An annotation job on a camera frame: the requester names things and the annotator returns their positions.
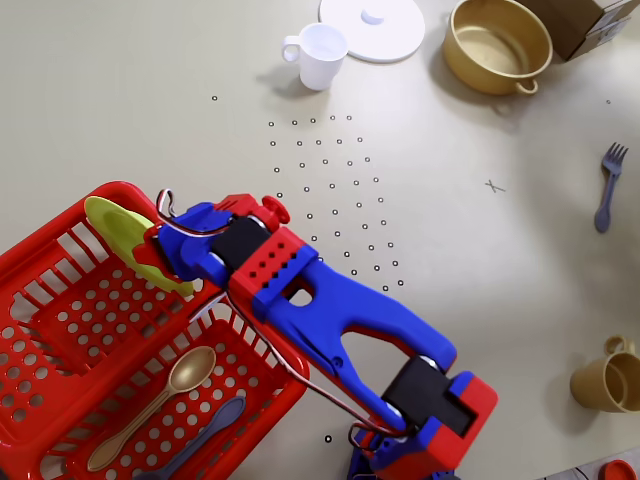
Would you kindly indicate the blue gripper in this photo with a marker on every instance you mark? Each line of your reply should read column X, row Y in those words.
column 151, row 251

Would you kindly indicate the green plastic plate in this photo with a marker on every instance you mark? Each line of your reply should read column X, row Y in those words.
column 110, row 220

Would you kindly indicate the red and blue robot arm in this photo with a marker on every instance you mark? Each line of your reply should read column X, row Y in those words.
column 360, row 310

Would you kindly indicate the gold plastic spoon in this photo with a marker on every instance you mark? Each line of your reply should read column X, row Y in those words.
column 192, row 370

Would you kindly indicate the blue-grey plastic spoon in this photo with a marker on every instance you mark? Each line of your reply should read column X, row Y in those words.
column 227, row 412

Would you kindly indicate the red plastic dish rack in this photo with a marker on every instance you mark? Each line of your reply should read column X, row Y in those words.
column 295, row 365

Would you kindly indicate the white plastic cup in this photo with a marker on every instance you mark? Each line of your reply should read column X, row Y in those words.
column 317, row 70

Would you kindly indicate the white round pot lid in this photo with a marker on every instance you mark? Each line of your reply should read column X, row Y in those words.
column 395, row 35

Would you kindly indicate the gold plastic pot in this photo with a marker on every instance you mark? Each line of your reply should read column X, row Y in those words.
column 475, row 70

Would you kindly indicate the beige plastic mug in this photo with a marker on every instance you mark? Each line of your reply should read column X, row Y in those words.
column 590, row 385

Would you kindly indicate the blue-grey plastic fork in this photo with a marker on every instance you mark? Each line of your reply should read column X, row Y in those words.
column 612, row 185

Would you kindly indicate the brown cardboard box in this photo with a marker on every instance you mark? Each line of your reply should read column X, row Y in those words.
column 565, row 25

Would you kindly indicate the red round object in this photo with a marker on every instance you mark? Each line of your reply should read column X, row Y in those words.
column 619, row 472

